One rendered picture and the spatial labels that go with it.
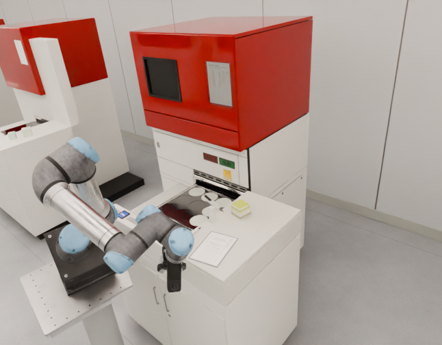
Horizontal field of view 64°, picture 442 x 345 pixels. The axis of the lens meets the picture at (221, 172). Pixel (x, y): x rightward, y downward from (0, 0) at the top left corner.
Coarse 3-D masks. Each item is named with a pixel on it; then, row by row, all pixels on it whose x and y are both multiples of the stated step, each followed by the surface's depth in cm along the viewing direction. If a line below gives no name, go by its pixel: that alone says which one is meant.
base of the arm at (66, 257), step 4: (56, 244) 159; (56, 248) 159; (60, 248) 155; (88, 248) 165; (60, 252) 156; (84, 252) 159; (88, 252) 163; (60, 256) 158; (64, 256) 156; (68, 256) 155; (72, 256) 155; (76, 256) 156; (80, 256) 158; (84, 256) 161; (64, 260) 159; (68, 260) 160; (72, 260) 159; (76, 260) 160; (80, 260) 162
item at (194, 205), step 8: (184, 192) 220; (208, 192) 217; (216, 192) 217; (176, 200) 213; (184, 200) 212; (192, 200) 211; (200, 200) 210; (232, 200) 208; (160, 208) 206; (168, 208) 205; (176, 208) 205; (184, 208) 204; (192, 208) 204; (200, 208) 203; (168, 216) 199; (176, 216) 198; (184, 216) 197; (192, 216) 196; (208, 216) 195; (184, 224) 191
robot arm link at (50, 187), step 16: (48, 160) 114; (32, 176) 114; (48, 176) 112; (48, 192) 109; (64, 192) 110; (64, 208) 108; (80, 208) 107; (80, 224) 105; (96, 224) 104; (96, 240) 103; (112, 240) 102; (128, 240) 102; (112, 256) 99; (128, 256) 100
